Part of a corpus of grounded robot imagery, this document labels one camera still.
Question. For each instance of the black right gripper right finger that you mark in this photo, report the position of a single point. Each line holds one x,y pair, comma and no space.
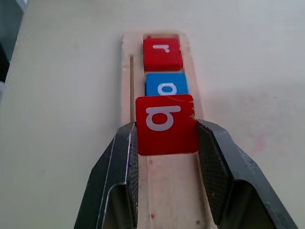
233,181

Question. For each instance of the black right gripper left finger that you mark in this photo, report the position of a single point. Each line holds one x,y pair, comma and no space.
112,181

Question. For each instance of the red letter b block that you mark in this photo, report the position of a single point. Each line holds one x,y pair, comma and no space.
166,124

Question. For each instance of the wooden letter tray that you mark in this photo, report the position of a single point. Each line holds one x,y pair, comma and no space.
164,190

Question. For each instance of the blue letter o block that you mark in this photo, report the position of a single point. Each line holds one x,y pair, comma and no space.
166,83

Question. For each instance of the red letter r block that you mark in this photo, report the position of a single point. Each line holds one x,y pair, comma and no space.
162,57

